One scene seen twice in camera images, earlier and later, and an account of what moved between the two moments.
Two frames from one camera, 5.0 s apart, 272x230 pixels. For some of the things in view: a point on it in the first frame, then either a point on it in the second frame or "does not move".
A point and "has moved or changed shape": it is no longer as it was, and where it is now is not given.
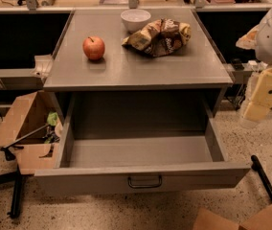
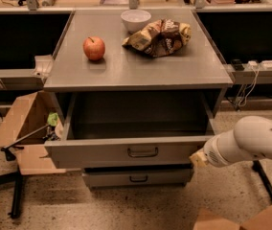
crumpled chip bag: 160,37 does not move
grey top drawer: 139,142 has moved or changed shape
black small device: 238,64 does not move
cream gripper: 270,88 → 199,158
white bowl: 135,19 does not move
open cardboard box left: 36,133 does not move
